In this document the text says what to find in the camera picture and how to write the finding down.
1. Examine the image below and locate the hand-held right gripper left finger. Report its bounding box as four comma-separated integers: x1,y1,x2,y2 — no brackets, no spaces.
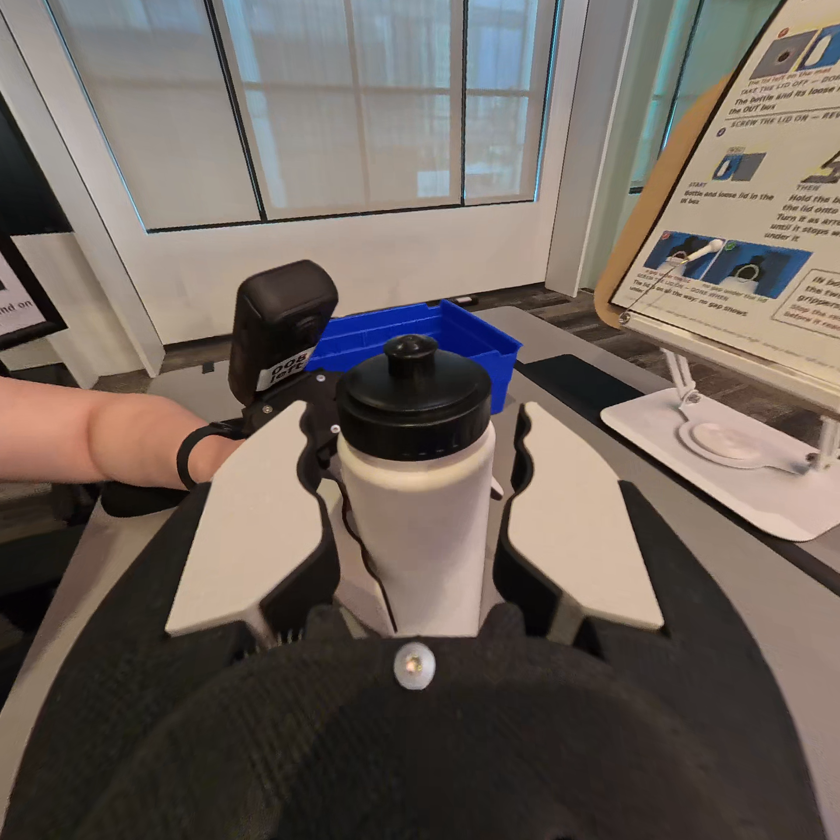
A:
165,400,342,641

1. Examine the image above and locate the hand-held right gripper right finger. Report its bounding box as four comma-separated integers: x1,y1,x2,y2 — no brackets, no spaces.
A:
493,402,665,641

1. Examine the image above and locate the white bottle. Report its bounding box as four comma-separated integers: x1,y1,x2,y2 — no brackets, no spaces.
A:
336,440,497,636

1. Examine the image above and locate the black bottle lid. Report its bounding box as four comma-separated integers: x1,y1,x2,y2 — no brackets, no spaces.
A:
336,335,493,463

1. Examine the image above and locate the blue plastic object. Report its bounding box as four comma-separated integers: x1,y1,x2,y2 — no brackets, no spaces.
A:
305,298,524,416

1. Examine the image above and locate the person's left forearm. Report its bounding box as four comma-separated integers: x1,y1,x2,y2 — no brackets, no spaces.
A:
0,377,191,490

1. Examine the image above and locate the person's left hand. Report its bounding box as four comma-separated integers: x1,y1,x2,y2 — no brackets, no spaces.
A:
190,433,248,488

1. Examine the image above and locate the black wristband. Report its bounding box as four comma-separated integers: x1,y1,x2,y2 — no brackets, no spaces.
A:
176,422,247,493

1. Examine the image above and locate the black office chair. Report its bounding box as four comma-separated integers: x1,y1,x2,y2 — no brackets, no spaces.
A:
0,482,102,618

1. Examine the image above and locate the white framed window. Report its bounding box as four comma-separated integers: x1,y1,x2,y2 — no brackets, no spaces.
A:
46,0,562,234

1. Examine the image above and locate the black sign holder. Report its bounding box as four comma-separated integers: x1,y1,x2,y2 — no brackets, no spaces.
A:
0,230,70,352

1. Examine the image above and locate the instruction sheet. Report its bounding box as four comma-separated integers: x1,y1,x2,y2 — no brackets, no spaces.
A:
610,0,840,382

